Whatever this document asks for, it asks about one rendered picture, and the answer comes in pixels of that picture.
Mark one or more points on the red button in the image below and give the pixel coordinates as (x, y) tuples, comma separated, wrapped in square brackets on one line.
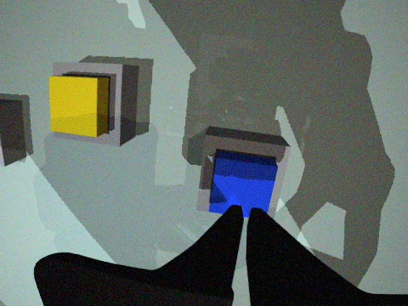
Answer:
[(12, 136)]

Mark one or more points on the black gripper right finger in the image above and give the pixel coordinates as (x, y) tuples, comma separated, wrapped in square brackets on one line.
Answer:
[(281, 272)]

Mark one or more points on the blue button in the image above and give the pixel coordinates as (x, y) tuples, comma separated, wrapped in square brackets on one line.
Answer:
[(243, 168)]

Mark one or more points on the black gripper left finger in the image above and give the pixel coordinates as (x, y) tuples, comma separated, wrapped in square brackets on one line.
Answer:
[(200, 276)]

